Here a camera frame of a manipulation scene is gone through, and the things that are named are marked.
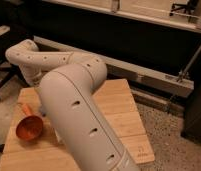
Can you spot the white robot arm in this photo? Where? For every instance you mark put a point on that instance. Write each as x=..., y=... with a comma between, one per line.
x=66, y=82

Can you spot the dark cabinet at right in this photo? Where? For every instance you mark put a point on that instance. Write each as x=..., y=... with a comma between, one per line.
x=192, y=117

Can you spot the orange bowl with handle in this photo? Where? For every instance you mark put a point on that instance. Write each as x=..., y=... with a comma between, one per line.
x=30, y=127

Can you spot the black office chair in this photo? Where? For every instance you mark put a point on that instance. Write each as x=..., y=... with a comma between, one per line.
x=9, y=36

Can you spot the grey metal pole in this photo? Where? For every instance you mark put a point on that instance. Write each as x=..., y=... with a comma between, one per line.
x=182, y=75

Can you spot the long metal floor rail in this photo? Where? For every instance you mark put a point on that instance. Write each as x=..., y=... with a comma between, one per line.
x=153, y=88

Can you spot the distant black chair base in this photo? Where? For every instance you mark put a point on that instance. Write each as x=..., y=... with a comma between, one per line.
x=189, y=7

